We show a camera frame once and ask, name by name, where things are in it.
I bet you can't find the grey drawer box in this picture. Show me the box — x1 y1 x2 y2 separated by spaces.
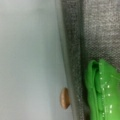
56 0 120 120

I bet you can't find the brown round toy piece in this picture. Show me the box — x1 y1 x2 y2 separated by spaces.
60 88 70 109

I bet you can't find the green toy vegetable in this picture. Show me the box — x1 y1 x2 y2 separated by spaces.
85 59 120 120

